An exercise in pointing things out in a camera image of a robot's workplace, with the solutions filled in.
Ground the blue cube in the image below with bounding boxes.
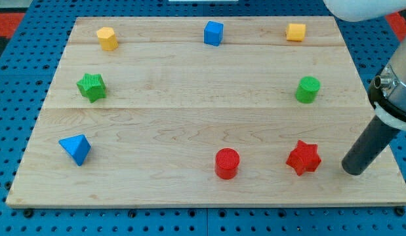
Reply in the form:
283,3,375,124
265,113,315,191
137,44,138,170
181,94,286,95
203,21,224,47

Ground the green cylinder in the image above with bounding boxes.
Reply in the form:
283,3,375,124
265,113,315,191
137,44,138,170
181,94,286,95
295,76,321,104

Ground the red cylinder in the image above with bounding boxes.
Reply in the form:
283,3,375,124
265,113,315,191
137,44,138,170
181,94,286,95
214,147,240,180

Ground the blue pyramid block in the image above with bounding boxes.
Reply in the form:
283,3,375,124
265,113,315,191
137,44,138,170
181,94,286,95
58,134,91,167

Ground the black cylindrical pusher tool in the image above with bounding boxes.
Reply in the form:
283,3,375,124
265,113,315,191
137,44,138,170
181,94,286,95
341,115,400,176

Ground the yellow hexagonal block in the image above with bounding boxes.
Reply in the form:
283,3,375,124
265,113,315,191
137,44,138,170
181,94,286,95
96,27,118,51

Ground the wooden board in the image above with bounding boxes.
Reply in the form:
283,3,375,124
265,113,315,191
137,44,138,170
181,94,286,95
7,16,406,208

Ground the red star block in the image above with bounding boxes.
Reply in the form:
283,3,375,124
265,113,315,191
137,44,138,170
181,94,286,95
286,140,322,176

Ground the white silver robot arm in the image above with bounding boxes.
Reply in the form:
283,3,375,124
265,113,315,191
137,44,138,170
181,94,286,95
323,0,406,131

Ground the yellow cube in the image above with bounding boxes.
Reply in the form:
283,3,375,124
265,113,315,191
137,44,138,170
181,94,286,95
285,23,306,41

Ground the green star block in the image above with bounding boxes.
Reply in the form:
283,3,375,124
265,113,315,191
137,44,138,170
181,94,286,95
76,73,106,103

